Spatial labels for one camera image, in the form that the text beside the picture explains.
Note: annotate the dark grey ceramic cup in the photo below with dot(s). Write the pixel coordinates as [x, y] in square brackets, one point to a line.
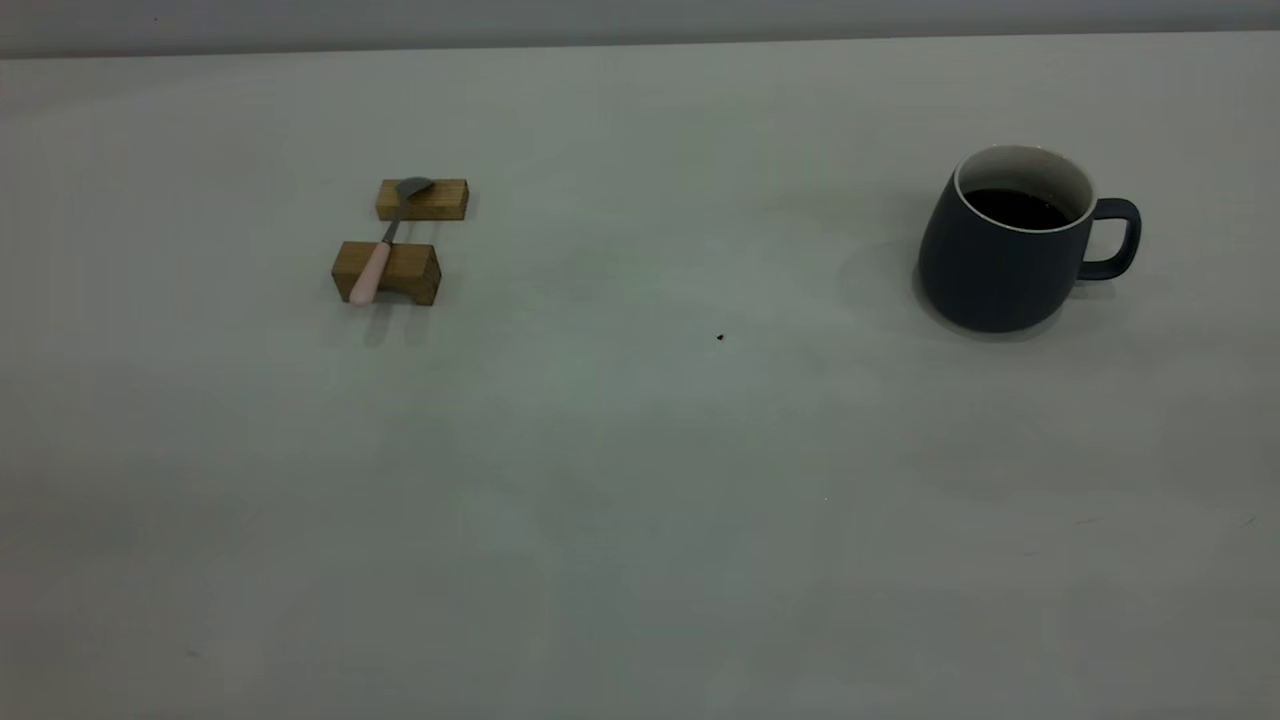
[990, 270]

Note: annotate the flat rectangular wooden block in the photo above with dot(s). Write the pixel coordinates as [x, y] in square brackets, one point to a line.
[446, 203]

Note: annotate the arched wooden block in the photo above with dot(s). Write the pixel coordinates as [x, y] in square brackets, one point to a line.
[412, 272]

